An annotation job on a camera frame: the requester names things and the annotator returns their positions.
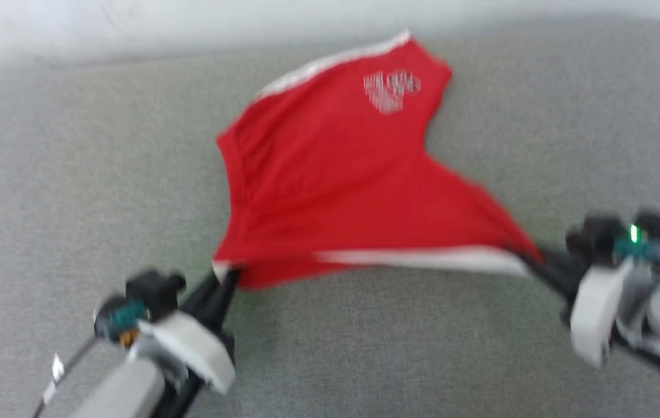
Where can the grey-green fabric sofa cushion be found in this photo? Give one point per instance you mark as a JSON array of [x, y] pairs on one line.
[[103, 174]]

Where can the grey-white left robot arm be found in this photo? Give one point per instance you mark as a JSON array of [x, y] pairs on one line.
[[121, 392]]

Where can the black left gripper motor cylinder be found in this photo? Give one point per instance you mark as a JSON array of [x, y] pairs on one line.
[[118, 319]]

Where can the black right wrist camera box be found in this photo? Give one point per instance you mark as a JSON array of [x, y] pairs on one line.
[[597, 235]]

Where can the red shorts with white trim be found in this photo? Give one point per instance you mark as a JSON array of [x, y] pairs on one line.
[[341, 186]]

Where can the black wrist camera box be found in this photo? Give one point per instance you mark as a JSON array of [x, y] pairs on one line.
[[597, 235], [152, 290]]

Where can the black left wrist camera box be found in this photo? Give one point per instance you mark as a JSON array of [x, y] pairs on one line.
[[152, 290]]

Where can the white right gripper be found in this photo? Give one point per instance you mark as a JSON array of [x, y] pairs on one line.
[[597, 313]]

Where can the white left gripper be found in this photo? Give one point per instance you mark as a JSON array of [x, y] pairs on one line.
[[196, 348]]

